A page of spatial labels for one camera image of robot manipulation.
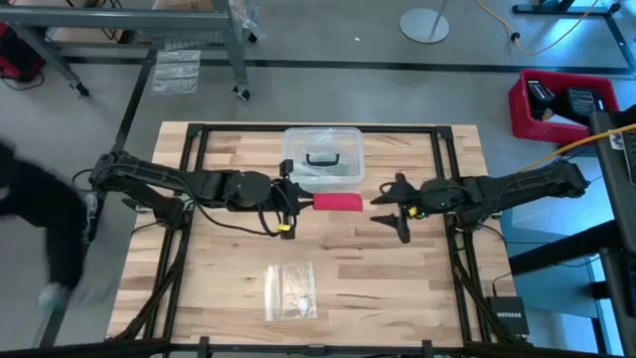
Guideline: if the yellow data cable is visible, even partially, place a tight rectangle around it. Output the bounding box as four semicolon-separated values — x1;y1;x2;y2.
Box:
519;122;636;171

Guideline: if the grey round stand base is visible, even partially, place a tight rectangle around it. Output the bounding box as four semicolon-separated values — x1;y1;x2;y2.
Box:
398;0;451;45

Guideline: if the black ribbed device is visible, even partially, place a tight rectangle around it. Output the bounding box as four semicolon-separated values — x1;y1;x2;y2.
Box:
564;87;606;119

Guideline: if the black aluminium table frame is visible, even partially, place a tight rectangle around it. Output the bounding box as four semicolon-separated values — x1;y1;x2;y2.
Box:
0;122;617;358

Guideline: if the person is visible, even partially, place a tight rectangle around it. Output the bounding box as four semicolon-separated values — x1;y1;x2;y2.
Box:
0;141;100;319

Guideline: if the black Netgear network switch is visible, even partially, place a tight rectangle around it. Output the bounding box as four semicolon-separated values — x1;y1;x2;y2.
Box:
485;295;532;337

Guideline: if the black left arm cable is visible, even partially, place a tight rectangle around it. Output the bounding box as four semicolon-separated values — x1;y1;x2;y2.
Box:
183;178;295;239

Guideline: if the red tool case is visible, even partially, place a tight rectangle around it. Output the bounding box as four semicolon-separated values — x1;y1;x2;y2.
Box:
0;22;48;84

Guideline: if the grey metal cart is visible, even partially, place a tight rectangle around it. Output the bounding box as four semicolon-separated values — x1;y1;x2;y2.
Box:
0;0;252;102

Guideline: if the clear zip bag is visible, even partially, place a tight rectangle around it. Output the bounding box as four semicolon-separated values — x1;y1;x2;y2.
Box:
263;262;318;323

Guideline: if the cardboard box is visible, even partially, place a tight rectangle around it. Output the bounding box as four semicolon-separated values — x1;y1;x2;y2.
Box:
152;0;216;13

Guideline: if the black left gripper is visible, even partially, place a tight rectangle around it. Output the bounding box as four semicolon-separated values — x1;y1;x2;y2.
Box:
270;158;315;241

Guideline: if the black floor stand frame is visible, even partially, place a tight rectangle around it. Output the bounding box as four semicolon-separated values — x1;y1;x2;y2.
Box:
511;0;636;80

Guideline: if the clear plastic lidded container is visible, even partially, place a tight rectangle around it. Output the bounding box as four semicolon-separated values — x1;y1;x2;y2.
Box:
281;126;367;194

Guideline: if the yellow extension cord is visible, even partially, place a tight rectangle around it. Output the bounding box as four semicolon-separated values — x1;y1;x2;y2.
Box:
475;0;603;57

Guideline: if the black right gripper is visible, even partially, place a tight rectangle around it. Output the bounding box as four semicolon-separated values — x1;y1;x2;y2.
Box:
370;172;426;245

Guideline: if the red plastic crate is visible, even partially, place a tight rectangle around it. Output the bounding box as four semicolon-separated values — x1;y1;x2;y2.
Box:
508;69;621;146

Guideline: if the black boxy device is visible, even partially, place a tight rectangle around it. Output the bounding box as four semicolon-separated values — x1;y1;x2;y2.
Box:
526;79;557;121

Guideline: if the red elastic bandage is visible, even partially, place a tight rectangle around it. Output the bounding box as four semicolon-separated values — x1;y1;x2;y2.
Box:
312;192;365;213

